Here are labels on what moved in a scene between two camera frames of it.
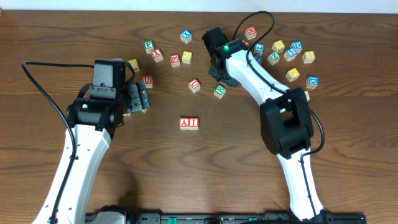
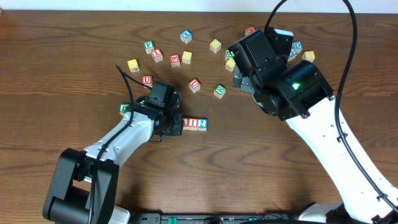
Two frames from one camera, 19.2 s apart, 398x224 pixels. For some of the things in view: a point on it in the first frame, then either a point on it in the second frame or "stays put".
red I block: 193,124 stays put
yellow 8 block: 308,56 stays put
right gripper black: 222,76 to 241,81
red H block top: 250,32 stays put
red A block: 184,123 stays put
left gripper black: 138,99 to 176,124
